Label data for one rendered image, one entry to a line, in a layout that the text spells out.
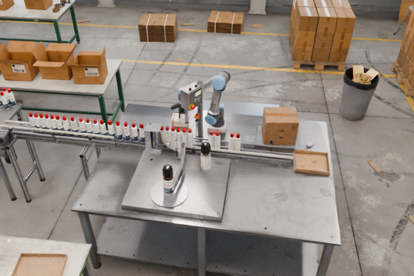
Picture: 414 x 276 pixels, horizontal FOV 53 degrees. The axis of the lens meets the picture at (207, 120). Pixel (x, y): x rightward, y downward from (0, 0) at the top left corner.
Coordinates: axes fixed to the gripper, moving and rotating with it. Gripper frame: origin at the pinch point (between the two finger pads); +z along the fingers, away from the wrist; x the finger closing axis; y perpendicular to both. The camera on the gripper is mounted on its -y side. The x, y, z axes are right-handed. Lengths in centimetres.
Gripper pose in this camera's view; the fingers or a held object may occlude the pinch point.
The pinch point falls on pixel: (180, 118)
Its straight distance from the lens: 415.3
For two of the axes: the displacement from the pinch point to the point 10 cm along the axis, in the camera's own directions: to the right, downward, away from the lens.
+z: -0.2, 8.0, 6.0
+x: 1.1, -6.0, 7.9
